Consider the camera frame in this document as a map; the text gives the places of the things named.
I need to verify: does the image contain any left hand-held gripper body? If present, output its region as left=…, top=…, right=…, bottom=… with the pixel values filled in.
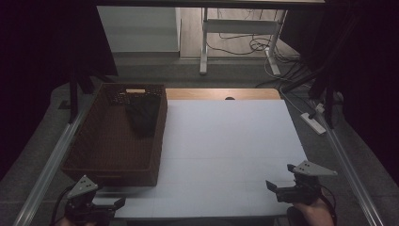
left=64, top=174, right=118, bottom=226

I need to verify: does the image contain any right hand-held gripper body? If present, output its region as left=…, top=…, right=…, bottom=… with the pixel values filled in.
left=275, top=159, right=339, bottom=205

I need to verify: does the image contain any brown wicker basket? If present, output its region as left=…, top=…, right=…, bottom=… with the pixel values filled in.
left=60, top=82, right=168, bottom=187

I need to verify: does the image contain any dark cloth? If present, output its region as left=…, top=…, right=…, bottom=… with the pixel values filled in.
left=124, top=95, right=162, bottom=138

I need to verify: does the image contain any person's right hand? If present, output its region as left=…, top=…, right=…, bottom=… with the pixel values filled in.
left=292, top=197, right=335, bottom=226

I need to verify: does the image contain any person's left hand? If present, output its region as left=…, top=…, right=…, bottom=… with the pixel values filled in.
left=54, top=216, right=97, bottom=226

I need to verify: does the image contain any white power strip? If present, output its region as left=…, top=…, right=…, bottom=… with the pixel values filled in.
left=299, top=111, right=327, bottom=136

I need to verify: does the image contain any white table mat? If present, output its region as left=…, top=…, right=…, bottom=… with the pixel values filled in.
left=90, top=99, right=309, bottom=219

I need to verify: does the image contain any black metal stand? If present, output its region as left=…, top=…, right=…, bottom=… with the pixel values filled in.
left=281, top=62, right=344, bottom=129
left=57, top=72, right=116, bottom=124

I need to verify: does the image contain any white cabinet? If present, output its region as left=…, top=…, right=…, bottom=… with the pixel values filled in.
left=96, top=6, right=183, bottom=54

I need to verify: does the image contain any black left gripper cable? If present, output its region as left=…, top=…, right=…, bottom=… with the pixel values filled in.
left=50, top=185, right=73, bottom=226

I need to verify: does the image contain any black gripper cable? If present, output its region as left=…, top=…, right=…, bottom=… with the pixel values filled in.
left=50, top=185, right=73, bottom=226
left=319, top=184, right=339, bottom=226

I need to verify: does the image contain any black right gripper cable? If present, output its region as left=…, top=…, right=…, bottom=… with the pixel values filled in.
left=319, top=184, right=339, bottom=226

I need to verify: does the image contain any aluminium rail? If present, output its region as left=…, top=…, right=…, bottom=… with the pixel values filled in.
left=313, top=100, right=385, bottom=226
left=12, top=107, right=92, bottom=226

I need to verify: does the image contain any tangle of floor cables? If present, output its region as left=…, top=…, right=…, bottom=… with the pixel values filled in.
left=205, top=8, right=314, bottom=95

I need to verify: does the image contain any white desk frame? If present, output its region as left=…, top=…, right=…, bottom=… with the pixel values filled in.
left=199, top=8, right=288, bottom=76

